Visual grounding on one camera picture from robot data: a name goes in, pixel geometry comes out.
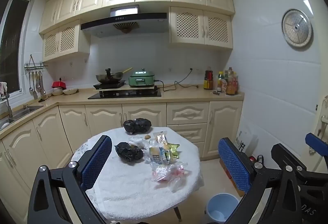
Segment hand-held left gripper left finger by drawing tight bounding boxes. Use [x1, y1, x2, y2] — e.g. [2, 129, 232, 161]
[27, 135, 113, 224]

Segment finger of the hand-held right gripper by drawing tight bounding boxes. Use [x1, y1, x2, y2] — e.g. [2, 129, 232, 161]
[305, 133, 328, 156]
[272, 143, 328, 185]

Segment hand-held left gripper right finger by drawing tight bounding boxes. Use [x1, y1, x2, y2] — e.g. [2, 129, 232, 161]
[218, 138, 304, 224]

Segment black plastic bag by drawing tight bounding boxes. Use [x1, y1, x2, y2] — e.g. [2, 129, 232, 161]
[123, 118, 152, 135]
[114, 142, 144, 162]

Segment blue plastic bin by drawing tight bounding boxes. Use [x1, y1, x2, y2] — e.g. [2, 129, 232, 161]
[206, 193, 243, 223]

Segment clear plastic wrapper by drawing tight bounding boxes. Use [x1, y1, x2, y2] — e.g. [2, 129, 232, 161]
[128, 136, 150, 149]

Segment white blue bread packet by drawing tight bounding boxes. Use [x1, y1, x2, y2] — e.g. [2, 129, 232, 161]
[146, 146, 180, 165]

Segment green snack packet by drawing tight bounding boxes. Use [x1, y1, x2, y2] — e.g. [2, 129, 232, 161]
[166, 143, 181, 160]

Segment white yellow snack packet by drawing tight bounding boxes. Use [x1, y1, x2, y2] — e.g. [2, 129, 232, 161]
[153, 131, 170, 148]

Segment clear pink plastic bag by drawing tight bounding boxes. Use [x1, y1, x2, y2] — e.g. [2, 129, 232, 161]
[151, 161, 192, 194]

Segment red brown cardboard box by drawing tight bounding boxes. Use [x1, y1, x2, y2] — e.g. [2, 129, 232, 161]
[220, 158, 245, 197]

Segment white paper bag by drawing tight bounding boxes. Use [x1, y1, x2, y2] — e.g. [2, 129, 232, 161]
[234, 127, 259, 160]

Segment round table with white cloth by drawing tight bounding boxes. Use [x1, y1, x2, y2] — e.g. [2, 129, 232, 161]
[71, 127, 205, 223]

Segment cream base cabinet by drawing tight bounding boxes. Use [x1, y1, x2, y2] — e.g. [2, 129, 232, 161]
[0, 91, 245, 222]

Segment black gas stove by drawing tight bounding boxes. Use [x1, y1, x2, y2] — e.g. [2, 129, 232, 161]
[88, 87, 162, 100]

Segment black induction cooker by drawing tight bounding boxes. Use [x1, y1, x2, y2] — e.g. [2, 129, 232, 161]
[93, 80, 126, 90]

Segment black wok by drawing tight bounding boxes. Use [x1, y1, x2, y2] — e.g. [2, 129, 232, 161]
[96, 68, 133, 84]

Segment dark sauce bottle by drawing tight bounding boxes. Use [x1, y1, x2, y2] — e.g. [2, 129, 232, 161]
[204, 66, 214, 90]

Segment steel sink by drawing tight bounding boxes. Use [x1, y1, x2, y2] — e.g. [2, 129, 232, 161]
[0, 105, 44, 131]

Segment green electric cooker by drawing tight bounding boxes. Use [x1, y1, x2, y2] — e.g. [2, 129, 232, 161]
[128, 68, 157, 88]

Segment steel faucet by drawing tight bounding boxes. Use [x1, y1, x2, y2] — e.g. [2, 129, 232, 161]
[4, 93, 13, 118]

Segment small cream lattice cabinet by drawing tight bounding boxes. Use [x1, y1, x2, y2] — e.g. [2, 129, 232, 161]
[42, 19, 91, 63]

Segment black range hood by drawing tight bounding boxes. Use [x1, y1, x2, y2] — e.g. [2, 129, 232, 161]
[80, 4, 168, 39]

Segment wide cream lattice cabinet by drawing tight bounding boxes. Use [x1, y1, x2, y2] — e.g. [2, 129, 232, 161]
[169, 6, 233, 50]

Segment window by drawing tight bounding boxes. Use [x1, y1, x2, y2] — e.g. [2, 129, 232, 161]
[0, 0, 32, 98]

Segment door handle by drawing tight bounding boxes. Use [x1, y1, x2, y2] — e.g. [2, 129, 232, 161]
[316, 94, 328, 137]

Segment black power cable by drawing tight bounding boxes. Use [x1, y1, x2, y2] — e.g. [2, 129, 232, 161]
[154, 69, 199, 92]

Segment wire utensil rack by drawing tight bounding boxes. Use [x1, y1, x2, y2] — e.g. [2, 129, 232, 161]
[24, 54, 49, 71]

